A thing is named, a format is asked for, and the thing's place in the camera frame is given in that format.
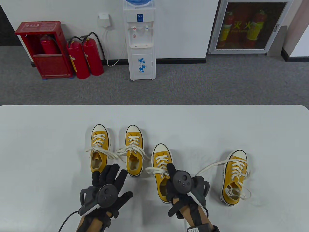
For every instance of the person's right hand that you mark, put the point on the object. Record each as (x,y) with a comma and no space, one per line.
(169,191)

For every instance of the person's left hand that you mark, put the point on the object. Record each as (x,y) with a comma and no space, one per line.
(109,175)

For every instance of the white shoe lace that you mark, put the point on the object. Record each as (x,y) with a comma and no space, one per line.
(133,141)
(237,166)
(99,139)

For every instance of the person's left forearm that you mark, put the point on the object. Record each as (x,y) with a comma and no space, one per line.
(89,224)

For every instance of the person's right forearm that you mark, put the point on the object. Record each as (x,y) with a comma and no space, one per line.
(190,212)

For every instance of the grey tracking controller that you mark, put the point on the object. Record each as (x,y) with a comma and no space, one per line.
(107,195)
(182,181)

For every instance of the black labelled box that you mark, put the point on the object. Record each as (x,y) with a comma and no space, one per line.
(200,228)

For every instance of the red fire extinguisher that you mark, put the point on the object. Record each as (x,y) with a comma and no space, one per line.
(78,60)
(93,58)
(48,47)

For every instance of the white water dispenser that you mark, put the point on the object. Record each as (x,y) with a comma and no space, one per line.
(141,60)

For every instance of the red fire extinguisher cabinet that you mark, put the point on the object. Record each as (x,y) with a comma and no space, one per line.
(53,65)

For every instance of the glass door fire cabinet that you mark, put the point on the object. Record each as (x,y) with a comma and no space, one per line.
(253,29)

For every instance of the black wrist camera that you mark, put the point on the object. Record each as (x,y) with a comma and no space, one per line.
(173,210)

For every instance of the white wall box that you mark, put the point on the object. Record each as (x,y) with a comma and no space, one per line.
(105,20)

